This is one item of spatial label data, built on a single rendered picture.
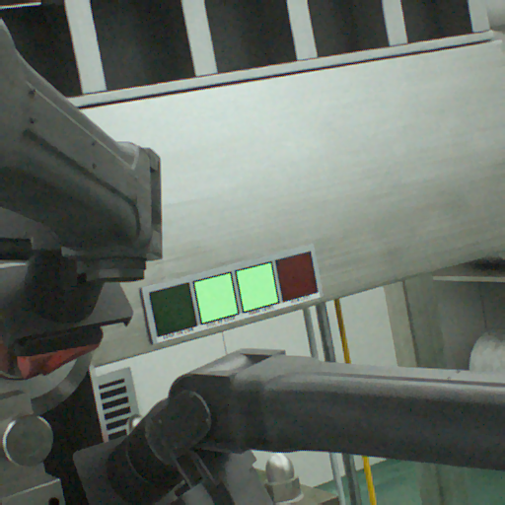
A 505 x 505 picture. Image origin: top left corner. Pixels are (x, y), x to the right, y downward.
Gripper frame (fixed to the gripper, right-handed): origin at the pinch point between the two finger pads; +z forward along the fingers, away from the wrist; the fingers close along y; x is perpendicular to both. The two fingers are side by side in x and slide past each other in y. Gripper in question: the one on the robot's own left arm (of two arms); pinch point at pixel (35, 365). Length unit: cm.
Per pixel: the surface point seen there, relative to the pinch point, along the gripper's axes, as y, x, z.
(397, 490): 226, 79, 253
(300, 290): 50, 21, 27
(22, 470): -2.0, -5.9, 5.9
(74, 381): 4.8, 0.5, 4.5
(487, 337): 267, 109, 212
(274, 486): 22.8, -10.5, 12.3
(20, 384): -0.2, 0.8, 3.6
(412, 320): 81, 24, 45
